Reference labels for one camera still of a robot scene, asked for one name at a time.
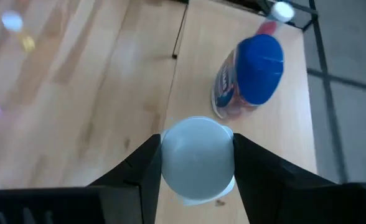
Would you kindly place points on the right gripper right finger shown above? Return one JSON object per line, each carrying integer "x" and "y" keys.
{"x": 264, "y": 180}

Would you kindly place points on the small white-capped bottle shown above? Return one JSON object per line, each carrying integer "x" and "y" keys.
{"x": 282, "y": 12}

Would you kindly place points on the wooden shelf black legs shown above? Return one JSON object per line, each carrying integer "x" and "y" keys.
{"x": 201, "y": 77}

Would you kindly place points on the white labelled pill bottle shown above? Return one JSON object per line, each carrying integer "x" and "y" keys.
{"x": 197, "y": 158}

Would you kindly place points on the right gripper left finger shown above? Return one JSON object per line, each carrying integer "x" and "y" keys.
{"x": 133, "y": 186}

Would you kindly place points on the small yellow vial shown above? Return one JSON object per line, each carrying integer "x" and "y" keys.
{"x": 12, "y": 21}

